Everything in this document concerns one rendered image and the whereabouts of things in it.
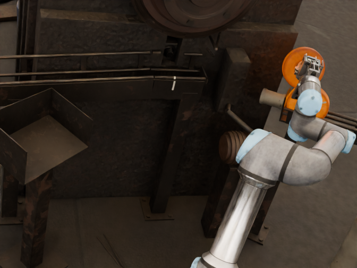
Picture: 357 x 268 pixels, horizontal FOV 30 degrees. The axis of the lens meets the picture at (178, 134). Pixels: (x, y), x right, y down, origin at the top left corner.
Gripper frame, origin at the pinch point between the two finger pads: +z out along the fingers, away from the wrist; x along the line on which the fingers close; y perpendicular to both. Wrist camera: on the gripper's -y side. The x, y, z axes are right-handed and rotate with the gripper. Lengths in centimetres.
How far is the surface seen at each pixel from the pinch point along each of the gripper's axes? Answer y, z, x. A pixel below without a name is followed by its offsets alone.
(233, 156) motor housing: -36.3, -18.4, 14.7
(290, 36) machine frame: 4.2, 10.1, 7.6
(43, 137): -31, -51, 79
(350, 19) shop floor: -59, 225, -61
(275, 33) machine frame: 4.4, 7.5, 13.5
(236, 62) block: -4.3, -7.7, 24.8
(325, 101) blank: -7.3, -10.1, -10.4
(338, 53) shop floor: -64, 173, -51
